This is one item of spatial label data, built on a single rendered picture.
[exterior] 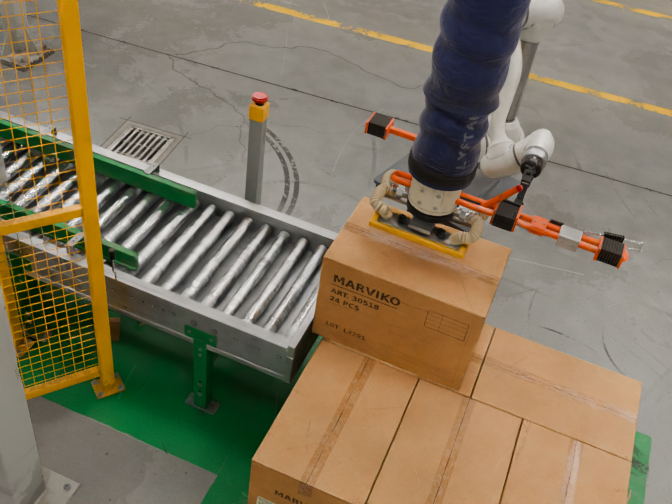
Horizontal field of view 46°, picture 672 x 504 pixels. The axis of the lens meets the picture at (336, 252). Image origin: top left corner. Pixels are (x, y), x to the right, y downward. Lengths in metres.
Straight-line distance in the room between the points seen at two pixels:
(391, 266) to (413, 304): 0.16
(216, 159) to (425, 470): 2.62
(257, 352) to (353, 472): 0.63
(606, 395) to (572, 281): 1.37
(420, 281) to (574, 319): 1.64
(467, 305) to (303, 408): 0.68
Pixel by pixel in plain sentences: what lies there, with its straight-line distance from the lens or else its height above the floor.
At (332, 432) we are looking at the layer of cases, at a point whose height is 0.54.
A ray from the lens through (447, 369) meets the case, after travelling 2.92.
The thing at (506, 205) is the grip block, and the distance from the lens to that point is 2.68.
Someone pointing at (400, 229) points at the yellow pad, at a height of 1.12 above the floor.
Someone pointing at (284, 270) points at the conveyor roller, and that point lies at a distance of 3.27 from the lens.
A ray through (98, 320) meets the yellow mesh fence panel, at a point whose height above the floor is 0.45.
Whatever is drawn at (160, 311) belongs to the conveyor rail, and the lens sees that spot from 3.14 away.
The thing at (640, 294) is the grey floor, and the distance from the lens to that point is 4.58.
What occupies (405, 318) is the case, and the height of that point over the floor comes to 0.80.
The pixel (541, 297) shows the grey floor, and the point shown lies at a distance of 4.30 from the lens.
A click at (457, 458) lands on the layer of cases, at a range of 2.81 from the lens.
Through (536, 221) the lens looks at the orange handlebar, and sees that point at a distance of 2.66.
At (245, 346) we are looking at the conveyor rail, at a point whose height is 0.51.
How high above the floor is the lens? 2.80
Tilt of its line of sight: 42 degrees down
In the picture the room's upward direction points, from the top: 10 degrees clockwise
